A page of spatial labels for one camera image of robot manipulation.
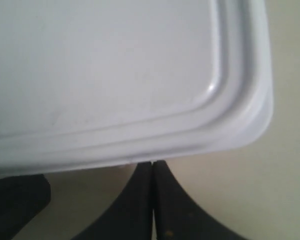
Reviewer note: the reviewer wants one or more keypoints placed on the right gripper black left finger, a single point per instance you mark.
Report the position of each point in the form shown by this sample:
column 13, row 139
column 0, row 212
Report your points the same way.
column 130, row 216

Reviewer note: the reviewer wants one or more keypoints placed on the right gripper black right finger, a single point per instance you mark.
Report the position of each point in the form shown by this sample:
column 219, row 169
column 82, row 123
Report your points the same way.
column 177, row 216

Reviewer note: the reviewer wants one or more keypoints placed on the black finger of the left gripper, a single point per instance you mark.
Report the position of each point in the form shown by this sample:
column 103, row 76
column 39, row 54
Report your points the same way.
column 21, row 199

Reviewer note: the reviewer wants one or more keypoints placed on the white lidded plastic container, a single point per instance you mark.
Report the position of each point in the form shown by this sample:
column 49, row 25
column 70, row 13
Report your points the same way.
column 96, row 83

